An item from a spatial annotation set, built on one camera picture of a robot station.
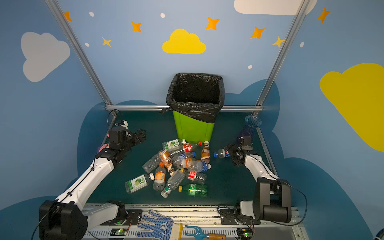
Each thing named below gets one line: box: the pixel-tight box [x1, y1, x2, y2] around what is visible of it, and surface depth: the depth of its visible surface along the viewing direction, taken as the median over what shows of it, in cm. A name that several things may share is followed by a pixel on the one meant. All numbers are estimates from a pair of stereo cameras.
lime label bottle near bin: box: [162, 139, 186, 151], surface depth 101 cm
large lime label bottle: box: [125, 172, 155, 194], surface depth 84 cm
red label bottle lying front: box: [187, 171, 207, 185], surface depth 86 cm
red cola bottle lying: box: [169, 141, 203, 157], surface depth 98 cm
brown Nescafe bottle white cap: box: [200, 140, 211, 164], surface depth 95 cm
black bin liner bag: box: [160, 72, 225, 124], surface depth 86 cm
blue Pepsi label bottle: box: [213, 148, 231, 159], surface depth 98 cm
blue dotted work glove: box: [137, 209, 174, 240], surface depth 73 cm
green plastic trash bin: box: [173, 110, 215, 144], surface depth 93 cm
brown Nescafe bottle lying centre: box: [159, 149, 175, 176], surface depth 89 cm
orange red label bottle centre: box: [182, 158, 196, 172], surface depth 89 cm
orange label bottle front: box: [153, 162, 167, 191], surface depth 86 cm
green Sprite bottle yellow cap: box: [178, 184, 208, 197], surface depth 80 cm
